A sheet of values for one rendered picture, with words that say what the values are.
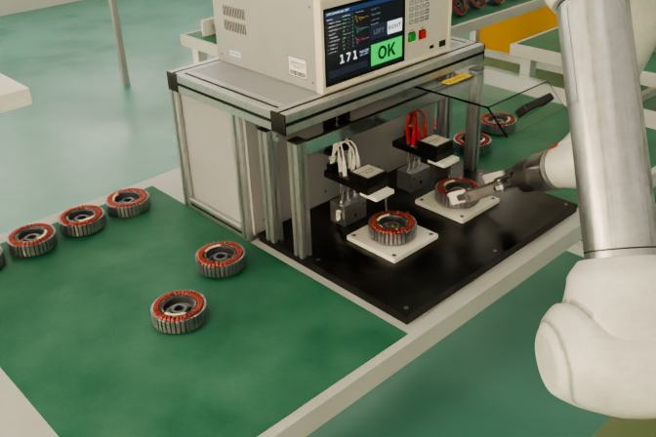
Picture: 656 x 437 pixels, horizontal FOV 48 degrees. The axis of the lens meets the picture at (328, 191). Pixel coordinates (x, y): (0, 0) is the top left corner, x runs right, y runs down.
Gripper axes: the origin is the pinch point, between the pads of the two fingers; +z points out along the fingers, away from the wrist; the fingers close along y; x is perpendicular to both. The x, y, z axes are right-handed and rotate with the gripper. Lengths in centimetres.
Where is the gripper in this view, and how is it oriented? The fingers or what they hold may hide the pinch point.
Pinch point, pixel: (471, 188)
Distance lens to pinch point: 185.9
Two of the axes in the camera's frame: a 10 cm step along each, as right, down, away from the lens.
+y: 7.4, -3.3, 5.9
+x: -3.7, -9.3, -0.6
